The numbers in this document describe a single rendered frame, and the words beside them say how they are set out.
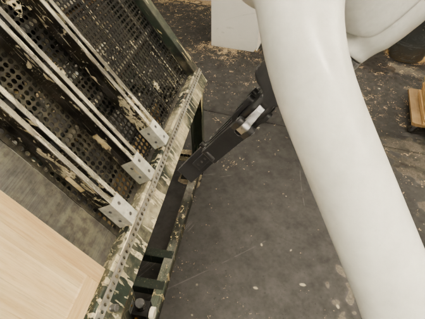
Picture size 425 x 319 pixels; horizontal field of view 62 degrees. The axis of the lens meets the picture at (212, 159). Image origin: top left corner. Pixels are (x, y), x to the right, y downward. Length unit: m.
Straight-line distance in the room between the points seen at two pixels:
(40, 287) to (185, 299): 1.19
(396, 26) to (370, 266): 0.24
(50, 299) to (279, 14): 1.12
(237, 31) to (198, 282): 3.10
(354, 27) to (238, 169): 2.55
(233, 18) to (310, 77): 4.25
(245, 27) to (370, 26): 4.10
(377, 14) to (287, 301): 2.03
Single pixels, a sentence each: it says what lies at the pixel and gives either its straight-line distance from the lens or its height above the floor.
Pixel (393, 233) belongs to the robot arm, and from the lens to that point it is 0.27.
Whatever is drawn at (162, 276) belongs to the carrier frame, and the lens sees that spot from 2.14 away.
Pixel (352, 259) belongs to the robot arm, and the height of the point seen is 1.82.
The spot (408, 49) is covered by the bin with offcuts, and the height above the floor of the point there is 0.17.
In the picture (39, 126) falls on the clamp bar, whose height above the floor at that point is 1.33.
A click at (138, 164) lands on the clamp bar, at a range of 1.53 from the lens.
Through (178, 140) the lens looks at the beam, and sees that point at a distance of 1.85.
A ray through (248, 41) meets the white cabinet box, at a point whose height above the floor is 0.12.
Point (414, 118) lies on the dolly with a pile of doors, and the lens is 3.66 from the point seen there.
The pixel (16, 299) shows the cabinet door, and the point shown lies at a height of 1.08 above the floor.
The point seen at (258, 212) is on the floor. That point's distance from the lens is 2.61.
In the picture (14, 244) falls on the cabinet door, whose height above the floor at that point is 1.16.
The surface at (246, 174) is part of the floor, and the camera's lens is 2.86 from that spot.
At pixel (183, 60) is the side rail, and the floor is 0.98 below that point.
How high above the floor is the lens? 2.04
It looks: 44 degrees down
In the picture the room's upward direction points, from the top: straight up
